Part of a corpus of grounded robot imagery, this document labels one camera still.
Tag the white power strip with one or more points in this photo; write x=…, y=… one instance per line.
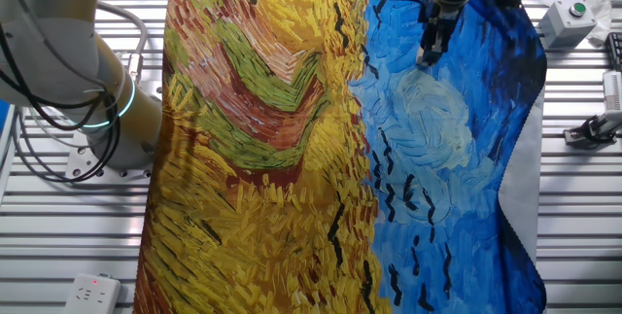
x=92, y=294

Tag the grey box with green button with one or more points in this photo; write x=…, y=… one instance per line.
x=566, y=24

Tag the painted wheat field cloth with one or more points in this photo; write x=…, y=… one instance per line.
x=267, y=207

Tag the black keyboard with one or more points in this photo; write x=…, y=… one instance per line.
x=614, y=51

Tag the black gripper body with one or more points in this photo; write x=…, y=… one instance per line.
x=439, y=17

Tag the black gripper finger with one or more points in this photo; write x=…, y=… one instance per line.
x=441, y=44
x=426, y=44

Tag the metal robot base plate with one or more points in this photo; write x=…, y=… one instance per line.
x=78, y=168

